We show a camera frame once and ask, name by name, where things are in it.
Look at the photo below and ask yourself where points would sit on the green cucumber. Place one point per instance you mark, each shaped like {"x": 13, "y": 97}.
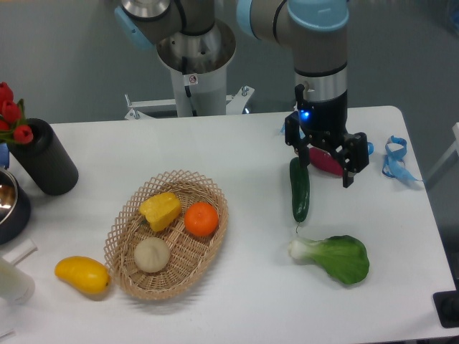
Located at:
{"x": 300, "y": 190}

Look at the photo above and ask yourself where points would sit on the yellow mango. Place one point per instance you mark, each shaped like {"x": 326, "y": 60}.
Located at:
{"x": 84, "y": 274}

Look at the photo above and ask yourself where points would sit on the black device at edge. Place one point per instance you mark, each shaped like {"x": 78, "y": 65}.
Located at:
{"x": 446, "y": 304}

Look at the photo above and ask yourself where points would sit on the red sweet potato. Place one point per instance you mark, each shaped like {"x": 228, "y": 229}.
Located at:
{"x": 324, "y": 162}

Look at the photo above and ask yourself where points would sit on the white plastic bottle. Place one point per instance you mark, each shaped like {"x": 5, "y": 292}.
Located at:
{"x": 16, "y": 286}

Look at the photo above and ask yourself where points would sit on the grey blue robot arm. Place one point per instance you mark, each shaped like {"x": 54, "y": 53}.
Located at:
{"x": 196, "y": 47}

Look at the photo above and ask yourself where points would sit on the green bok choy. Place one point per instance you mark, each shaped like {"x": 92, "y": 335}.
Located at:
{"x": 343, "y": 257}

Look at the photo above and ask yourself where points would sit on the black ribbed vase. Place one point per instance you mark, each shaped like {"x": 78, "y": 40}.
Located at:
{"x": 46, "y": 160}

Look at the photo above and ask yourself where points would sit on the dark metal bowl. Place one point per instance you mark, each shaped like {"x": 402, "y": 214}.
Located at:
{"x": 15, "y": 207}

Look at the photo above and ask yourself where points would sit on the white steamed bun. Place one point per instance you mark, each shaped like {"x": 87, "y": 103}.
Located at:
{"x": 151, "y": 255}

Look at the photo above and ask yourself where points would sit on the woven wicker basket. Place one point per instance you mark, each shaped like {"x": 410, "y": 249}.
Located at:
{"x": 190, "y": 255}

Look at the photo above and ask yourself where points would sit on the red tulip bouquet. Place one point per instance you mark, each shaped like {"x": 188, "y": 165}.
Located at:
{"x": 14, "y": 126}

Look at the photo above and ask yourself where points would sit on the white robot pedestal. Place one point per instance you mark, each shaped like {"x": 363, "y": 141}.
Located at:
{"x": 195, "y": 94}

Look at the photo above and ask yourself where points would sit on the yellow bell pepper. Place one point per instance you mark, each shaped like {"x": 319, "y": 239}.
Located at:
{"x": 161, "y": 210}

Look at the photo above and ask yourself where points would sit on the orange tangerine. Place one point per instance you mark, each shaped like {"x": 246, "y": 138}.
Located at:
{"x": 201, "y": 219}

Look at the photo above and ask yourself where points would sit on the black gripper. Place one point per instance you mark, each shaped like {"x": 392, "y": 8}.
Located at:
{"x": 323, "y": 125}

